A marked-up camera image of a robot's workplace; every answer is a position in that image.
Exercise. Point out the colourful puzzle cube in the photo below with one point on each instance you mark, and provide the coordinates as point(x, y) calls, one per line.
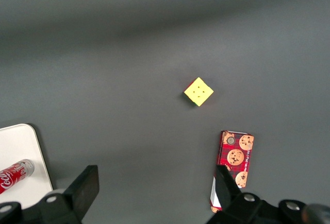
point(199, 91)

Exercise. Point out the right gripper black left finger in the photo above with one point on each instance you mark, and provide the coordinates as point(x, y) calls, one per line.
point(82, 193)

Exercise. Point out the red cookie box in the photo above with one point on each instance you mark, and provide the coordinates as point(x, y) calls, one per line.
point(236, 157)

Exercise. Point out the red coke bottle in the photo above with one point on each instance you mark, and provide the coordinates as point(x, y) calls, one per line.
point(15, 176)

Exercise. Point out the pale pink plastic tray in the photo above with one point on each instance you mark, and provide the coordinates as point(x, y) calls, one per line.
point(18, 144)

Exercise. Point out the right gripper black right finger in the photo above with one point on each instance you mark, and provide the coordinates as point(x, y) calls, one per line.
point(227, 193)

